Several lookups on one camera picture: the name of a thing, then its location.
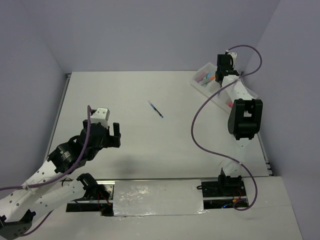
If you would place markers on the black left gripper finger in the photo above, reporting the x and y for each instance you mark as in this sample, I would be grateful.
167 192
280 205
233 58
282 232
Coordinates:
115 139
86 125

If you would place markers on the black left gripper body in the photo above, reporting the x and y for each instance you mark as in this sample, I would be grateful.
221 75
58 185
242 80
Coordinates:
104 144

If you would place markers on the purple highlighter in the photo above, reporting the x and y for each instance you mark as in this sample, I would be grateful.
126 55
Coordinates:
200 77

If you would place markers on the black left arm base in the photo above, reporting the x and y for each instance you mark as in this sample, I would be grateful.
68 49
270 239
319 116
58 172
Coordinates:
97 197

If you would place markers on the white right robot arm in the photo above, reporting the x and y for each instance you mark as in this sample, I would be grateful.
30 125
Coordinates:
244 121

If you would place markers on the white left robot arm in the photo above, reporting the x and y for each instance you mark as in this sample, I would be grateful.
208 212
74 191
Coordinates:
35 198

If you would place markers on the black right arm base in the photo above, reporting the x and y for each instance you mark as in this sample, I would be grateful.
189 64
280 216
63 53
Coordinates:
224 193

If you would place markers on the white three-compartment tray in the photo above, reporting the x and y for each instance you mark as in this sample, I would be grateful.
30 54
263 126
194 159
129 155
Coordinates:
212 85

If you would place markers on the dark blue pen refill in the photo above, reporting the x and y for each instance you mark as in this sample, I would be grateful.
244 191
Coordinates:
155 109

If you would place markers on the silver tape sheet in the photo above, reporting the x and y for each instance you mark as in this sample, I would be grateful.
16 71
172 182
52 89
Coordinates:
157 198

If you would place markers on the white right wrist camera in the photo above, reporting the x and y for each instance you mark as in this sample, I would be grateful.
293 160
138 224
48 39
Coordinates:
233 57

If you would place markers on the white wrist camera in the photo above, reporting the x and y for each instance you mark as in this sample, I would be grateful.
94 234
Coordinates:
233 57
100 116

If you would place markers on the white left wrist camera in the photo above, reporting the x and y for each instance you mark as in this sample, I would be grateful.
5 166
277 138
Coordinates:
100 116

